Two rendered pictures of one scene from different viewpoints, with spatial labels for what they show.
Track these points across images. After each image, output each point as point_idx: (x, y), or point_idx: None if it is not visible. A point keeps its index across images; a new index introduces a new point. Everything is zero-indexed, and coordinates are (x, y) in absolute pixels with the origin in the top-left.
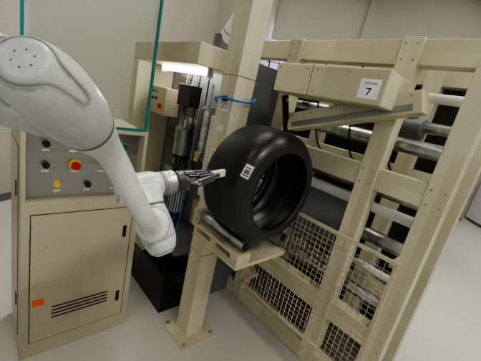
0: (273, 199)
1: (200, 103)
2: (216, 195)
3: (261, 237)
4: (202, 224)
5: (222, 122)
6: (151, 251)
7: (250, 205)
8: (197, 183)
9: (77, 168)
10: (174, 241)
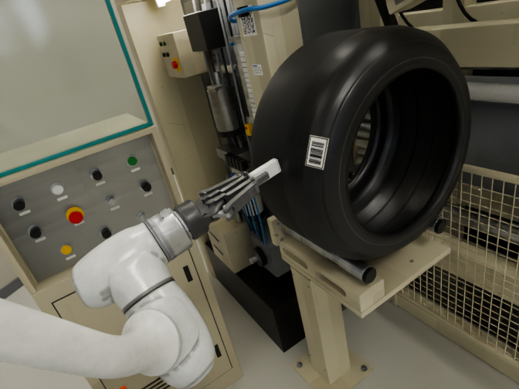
0: (401, 157)
1: (225, 35)
2: (281, 206)
3: (395, 248)
4: (288, 241)
5: (257, 58)
6: (170, 384)
7: (350, 211)
8: (223, 214)
9: (79, 220)
10: (206, 354)
